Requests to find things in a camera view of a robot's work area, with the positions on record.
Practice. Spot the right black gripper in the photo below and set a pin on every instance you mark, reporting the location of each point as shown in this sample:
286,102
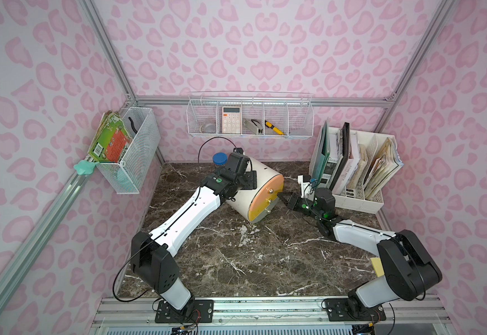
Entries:
301,203

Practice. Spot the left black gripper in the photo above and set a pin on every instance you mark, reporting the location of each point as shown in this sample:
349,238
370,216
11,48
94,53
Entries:
248,179

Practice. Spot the white round drawer cabinet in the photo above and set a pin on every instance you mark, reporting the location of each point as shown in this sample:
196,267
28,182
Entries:
244,197

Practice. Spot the orange top drawer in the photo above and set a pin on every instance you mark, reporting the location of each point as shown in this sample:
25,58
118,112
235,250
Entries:
266,194

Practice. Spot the yellow drawer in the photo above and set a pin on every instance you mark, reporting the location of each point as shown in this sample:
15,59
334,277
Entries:
258,204

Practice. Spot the grey bottom drawer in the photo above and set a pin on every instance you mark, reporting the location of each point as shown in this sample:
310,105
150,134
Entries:
266,211

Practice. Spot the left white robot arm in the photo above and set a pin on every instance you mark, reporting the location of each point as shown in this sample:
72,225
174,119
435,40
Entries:
153,254

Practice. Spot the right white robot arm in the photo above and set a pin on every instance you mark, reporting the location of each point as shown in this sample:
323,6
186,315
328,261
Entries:
409,269

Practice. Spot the blue lid pencil jar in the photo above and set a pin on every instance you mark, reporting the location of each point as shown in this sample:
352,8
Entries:
220,159

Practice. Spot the white file organizer box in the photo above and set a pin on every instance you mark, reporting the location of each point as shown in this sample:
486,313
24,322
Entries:
343,200

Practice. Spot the white pink book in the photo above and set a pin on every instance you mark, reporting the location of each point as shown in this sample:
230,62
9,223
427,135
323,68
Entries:
348,166

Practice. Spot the teal green folder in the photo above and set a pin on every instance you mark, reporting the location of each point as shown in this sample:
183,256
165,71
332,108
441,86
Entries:
321,153

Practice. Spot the round metal tin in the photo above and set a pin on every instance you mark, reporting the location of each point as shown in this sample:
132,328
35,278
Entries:
208,128

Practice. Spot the grey stapler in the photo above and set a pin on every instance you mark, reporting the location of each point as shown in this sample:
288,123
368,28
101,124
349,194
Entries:
254,126

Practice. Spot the pink white calculator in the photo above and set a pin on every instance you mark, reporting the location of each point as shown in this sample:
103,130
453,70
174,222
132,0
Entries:
231,120

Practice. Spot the yellow black utility knife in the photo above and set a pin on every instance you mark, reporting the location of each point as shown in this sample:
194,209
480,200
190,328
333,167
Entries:
273,128

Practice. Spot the yellow sticky note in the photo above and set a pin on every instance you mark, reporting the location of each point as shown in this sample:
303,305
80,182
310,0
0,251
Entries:
377,266

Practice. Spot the stack of magazines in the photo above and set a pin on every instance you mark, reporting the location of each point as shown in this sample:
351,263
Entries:
379,162

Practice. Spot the black binder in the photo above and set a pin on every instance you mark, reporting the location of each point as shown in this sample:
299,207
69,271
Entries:
343,144

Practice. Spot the black item in basket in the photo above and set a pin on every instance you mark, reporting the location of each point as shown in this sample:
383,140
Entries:
133,125

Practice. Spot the green red booklet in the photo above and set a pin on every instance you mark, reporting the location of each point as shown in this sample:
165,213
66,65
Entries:
111,140

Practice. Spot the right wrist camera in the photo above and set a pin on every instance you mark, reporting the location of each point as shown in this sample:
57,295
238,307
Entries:
307,185

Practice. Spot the white wire wall shelf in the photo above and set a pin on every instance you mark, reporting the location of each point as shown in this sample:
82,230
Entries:
292,113

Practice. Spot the white mesh wall basket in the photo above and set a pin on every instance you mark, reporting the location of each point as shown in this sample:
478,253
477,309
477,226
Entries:
127,176

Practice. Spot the mint green wall hook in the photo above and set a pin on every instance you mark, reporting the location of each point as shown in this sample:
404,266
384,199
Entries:
84,167

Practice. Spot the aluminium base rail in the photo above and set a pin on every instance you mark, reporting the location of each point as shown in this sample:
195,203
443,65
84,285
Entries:
272,315

